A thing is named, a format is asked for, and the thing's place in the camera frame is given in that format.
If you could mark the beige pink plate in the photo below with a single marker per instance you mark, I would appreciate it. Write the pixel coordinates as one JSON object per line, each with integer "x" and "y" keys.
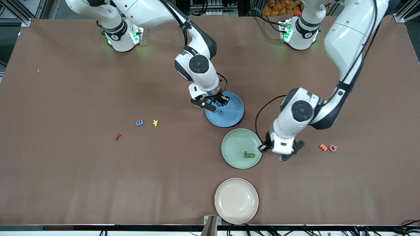
{"x": 236, "y": 201}

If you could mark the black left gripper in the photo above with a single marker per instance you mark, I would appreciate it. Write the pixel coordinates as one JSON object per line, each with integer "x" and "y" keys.
{"x": 265, "y": 146}

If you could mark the brown table cover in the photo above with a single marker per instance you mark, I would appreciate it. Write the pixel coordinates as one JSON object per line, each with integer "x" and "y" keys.
{"x": 65, "y": 180}

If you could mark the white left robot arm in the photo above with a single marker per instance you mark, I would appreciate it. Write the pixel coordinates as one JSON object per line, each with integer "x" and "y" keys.
{"x": 347, "y": 36}

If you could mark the black electronics rack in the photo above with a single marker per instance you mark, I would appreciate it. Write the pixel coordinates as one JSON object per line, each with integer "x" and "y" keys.
{"x": 213, "y": 9}

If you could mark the red foam letter G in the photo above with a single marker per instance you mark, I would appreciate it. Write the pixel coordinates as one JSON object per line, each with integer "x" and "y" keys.
{"x": 330, "y": 148}

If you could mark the orange foam letter E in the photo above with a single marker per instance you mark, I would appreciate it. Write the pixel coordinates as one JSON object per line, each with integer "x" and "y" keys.
{"x": 323, "y": 147}

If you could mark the aluminium frame profile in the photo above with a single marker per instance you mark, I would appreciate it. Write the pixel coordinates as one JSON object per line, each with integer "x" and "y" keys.
{"x": 402, "y": 16}
{"x": 25, "y": 22}

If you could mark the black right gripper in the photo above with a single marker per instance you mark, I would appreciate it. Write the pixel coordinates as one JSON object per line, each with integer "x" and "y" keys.
{"x": 219, "y": 98}

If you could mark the light green plate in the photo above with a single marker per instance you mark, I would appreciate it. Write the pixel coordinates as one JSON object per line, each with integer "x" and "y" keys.
{"x": 236, "y": 144}

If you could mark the orange packaged goods pile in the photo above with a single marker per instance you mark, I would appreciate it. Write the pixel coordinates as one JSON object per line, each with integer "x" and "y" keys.
{"x": 279, "y": 8}

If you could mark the black table edge rail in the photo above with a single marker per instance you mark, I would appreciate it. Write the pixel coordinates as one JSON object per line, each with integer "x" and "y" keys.
{"x": 295, "y": 226}

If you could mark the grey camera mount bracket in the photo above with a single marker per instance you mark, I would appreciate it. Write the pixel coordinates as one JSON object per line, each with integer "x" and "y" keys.
{"x": 211, "y": 226}

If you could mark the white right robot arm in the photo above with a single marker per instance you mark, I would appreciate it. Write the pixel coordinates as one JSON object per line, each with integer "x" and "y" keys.
{"x": 205, "y": 82}

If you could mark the blue plate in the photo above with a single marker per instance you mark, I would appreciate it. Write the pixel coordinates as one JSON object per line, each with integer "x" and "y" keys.
{"x": 233, "y": 114}

